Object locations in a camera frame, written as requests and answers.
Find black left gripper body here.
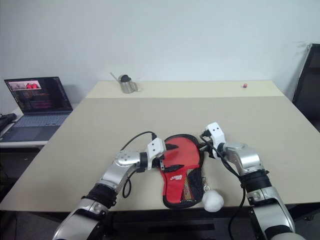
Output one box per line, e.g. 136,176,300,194
151,155,167,174

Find red table tennis paddle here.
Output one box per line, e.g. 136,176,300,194
165,136,201,201

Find black and red paddle case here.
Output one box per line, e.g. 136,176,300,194
159,133,205,209

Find white fluffy pompom keychain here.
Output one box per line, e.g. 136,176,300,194
201,176,225,213

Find black table underframe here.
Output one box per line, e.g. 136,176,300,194
99,203,316,240

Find steel watering can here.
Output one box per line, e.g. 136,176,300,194
109,72,139,95

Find black chair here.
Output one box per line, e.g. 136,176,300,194
291,42,320,126

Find open grey laptop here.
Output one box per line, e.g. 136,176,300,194
3,76,74,144

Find white side desk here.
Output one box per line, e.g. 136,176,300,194
0,102,75,149

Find black bag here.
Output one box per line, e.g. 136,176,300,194
0,112,18,134

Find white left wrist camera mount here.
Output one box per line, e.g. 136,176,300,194
145,137,167,171

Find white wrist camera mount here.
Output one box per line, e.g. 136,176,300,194
145,137,167,171
204,122,226,160

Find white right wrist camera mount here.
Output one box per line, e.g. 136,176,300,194
204,122,226,160

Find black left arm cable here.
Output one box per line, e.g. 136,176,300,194
120,130,158,199

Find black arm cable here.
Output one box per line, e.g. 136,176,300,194
199,129,248,240
120,130,158,199

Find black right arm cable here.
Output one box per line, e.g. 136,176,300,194
199,129,248,240

